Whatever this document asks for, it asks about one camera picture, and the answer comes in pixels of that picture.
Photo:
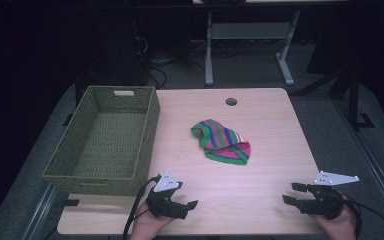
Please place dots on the black metal stand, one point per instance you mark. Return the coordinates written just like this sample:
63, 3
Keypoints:
353, 96

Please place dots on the person's left hand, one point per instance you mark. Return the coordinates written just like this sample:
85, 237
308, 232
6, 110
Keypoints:
148, 225

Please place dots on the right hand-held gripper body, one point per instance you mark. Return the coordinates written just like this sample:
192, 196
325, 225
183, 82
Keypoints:
326, 200

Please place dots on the person's right hand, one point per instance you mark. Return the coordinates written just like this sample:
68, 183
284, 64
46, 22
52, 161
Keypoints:
338, 226

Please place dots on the green woven basket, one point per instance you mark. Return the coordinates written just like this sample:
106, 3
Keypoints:
108, 143

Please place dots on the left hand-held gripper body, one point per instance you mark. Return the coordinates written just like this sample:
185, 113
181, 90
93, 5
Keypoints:
162, 203

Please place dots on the metal floor rail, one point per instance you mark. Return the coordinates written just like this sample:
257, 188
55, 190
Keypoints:
373, 166
40, 213

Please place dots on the grey metal desk frame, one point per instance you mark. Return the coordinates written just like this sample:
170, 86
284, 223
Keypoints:
246, 31

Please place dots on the striped knitted pet sweater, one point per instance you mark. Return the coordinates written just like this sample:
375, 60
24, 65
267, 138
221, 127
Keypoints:
223, 141

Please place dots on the black computer tower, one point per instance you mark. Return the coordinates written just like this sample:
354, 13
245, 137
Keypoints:
113, 43

